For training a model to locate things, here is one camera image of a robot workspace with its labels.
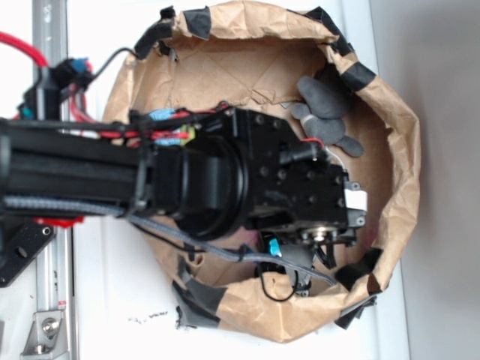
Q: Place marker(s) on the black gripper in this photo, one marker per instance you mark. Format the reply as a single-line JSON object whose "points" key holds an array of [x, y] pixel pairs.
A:
{"points": [[306, 248]]}

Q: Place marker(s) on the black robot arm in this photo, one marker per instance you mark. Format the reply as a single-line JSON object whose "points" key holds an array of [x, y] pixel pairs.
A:
{"points": [[196, 177]]}

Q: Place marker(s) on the grey plush mouse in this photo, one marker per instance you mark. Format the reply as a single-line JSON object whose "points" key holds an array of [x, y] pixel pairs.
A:
{"points": [[326, 101]]}

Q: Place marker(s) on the brown paper bag basin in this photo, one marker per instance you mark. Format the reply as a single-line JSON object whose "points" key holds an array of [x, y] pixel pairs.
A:
{"points": [[252, 54]]}

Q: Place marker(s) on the aluminium extrusion rail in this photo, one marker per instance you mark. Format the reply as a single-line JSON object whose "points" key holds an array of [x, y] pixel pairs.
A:
{"points": [[54, 265]]}

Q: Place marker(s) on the metal corner bracket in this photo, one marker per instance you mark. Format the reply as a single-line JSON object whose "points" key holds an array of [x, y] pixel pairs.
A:
{"points": [[47, 338]]}

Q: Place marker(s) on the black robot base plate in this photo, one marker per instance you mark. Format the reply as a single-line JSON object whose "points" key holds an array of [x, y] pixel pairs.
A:
{"points": [[22, 240]]}

